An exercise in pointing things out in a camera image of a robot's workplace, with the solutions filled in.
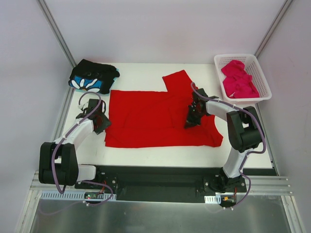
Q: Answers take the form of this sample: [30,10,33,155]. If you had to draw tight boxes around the black flower t shirt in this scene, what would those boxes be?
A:
[68,59,120,95]

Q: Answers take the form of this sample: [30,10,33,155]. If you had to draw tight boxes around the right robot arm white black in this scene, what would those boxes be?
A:
[184,88,266,193]

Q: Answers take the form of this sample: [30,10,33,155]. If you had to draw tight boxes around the left white cable duct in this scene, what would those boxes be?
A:
[41,191,117,201]

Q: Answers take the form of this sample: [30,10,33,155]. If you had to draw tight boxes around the left aluminium corner post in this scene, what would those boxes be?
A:
[36,0,77,67]

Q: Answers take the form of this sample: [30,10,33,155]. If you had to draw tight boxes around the right aluminium corner post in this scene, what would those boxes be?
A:
[254,0,295,58]

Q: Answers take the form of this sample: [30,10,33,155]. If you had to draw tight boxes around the right white cable duct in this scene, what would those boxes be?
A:
[204,195,221,204]

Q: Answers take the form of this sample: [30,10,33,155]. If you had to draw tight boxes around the red t shirt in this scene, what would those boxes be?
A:
[104,70,223,148]

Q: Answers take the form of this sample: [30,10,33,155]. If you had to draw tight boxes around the white cable duct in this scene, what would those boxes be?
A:
[41,191,117,201]
[204,195,221,204]

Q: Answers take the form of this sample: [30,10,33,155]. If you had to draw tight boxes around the white plastic basket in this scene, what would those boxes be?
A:
[214,54,272,105]

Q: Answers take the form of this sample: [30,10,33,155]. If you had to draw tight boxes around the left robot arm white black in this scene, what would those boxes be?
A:
[38,99,111,189]

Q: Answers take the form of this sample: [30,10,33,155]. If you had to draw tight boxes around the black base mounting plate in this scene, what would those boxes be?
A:
[74,165,277,202]

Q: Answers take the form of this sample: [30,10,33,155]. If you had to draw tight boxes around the aluminium front frame rail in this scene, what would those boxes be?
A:
[30,171,294,196]

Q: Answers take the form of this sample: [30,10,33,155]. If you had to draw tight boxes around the crumpled magenta t shirt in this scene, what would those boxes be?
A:
[221,60,259,99]

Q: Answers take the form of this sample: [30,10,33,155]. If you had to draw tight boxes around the aluminium corner post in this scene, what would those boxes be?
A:
[36,0,77,67]
[254,0,295,58]

